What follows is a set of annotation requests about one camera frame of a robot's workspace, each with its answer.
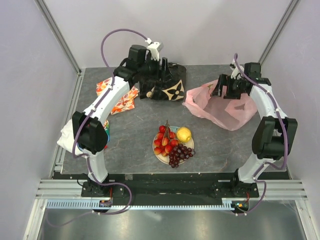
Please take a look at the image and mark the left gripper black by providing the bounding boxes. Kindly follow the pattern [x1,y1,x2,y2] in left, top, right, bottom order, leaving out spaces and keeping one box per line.
[139,55,174,84]

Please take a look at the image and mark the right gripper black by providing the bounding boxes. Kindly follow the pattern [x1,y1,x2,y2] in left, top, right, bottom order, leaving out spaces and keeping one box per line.
[210,74,246,100]

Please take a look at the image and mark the pink plastic bag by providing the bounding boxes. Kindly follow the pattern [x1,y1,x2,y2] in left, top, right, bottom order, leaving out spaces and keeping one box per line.
[182,80,257,131]

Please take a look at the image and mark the yellow fake lemon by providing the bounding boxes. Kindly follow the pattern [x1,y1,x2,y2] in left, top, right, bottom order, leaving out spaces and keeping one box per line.
[176,127,192,143]

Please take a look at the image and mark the red fake lychee bunch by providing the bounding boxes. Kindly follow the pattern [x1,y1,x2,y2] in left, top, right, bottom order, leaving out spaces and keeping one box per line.
[152,120,179,157]

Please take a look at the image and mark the beige blue ceramic plate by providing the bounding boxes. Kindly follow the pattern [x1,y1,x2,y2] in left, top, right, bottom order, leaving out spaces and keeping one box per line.
[154,126,195,165]

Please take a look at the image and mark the purple fake grape bunch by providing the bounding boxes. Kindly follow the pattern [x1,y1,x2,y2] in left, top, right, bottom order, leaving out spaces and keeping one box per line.
[168,143,196,168]

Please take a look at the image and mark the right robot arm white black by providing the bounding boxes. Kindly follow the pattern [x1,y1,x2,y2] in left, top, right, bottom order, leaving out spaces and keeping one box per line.
[211,60,298,197]

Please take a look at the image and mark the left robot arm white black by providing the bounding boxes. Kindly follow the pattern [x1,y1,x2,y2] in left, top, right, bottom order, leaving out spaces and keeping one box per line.
[71,41,168,197]

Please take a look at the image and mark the black beige plush cloth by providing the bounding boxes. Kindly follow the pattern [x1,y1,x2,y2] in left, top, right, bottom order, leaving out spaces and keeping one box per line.
[139,62,187,102]

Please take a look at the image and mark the orange floral cloth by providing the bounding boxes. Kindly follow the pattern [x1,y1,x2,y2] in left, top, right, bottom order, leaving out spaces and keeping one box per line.
[96,77,140,115]

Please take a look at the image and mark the colourful cartoon cloth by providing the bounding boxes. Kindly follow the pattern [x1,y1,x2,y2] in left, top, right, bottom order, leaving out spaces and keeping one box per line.
[57,119,110,156]

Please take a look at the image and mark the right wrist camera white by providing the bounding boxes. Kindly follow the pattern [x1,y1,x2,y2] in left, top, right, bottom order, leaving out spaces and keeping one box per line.
[230,64,242,80]

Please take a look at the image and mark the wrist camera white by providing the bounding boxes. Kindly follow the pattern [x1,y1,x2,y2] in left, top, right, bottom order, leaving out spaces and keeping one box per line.
[230,64,242,80]
[147,41,164,61]

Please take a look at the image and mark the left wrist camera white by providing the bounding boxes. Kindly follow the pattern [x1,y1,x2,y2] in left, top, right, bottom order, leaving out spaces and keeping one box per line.
[147,41,164,61]

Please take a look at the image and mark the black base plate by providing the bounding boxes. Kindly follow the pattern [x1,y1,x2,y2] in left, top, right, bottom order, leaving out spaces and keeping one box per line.
[80,172,261,201]

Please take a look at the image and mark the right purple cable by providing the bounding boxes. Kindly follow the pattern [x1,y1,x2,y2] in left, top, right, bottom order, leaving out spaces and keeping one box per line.
[233,52,289,217]

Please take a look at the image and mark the grey slotted cable duct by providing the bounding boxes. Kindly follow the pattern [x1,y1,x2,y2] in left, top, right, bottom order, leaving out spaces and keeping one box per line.
[46,199,236,211]

